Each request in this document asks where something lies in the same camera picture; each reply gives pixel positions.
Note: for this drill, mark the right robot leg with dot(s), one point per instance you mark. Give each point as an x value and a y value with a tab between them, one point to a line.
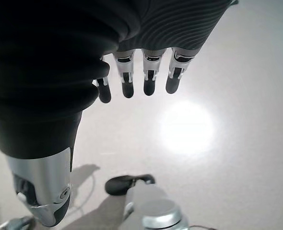
117	185

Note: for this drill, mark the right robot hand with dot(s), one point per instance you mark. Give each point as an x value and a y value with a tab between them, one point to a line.
48	72

